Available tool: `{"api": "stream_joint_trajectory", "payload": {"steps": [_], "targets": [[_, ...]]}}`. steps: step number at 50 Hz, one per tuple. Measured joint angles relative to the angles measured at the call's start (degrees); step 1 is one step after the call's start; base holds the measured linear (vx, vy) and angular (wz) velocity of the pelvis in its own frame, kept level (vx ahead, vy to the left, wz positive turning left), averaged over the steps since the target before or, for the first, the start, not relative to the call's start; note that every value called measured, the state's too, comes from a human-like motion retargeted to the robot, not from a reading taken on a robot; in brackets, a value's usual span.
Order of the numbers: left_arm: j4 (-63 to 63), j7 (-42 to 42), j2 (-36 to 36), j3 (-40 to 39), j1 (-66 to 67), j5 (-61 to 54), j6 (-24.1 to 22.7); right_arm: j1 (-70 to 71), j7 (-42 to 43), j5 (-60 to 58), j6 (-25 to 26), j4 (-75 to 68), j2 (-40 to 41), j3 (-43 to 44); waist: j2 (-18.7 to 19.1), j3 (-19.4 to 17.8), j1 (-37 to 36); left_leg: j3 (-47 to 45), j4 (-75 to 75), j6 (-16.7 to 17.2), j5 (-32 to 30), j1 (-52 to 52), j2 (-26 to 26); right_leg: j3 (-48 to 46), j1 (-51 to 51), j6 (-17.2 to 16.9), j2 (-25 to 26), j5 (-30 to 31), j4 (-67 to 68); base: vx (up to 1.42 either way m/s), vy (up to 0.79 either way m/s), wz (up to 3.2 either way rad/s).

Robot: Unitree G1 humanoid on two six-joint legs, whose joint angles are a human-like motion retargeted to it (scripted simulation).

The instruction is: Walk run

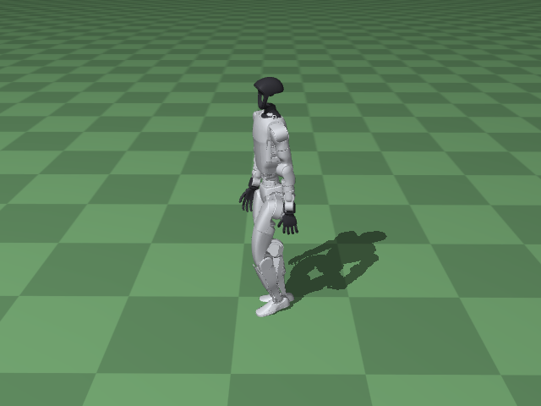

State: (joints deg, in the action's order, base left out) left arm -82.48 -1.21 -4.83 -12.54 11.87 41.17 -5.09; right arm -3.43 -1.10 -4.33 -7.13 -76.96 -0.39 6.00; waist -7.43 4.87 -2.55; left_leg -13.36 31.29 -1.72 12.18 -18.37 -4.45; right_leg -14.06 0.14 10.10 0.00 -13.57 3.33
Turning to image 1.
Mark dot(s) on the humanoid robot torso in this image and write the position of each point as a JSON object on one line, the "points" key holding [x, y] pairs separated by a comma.
{"points": [[265, 155]]}

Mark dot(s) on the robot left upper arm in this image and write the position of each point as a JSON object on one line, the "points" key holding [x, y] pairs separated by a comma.
{"points": [[280, 137]]}

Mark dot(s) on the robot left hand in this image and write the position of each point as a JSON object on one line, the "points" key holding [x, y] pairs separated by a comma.
{"points": [[289, 220]]}

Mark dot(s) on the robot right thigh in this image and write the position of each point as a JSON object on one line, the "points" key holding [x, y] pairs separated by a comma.
{"points": [[276, 246]]}

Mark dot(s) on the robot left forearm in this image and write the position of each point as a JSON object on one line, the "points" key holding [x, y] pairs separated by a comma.
{"points": [[287, 183]]}

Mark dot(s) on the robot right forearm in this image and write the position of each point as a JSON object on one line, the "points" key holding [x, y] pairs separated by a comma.
{"points": [[256, 175]]}

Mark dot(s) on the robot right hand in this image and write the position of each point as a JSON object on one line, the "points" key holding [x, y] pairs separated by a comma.
{"points": [[249, 196]]}

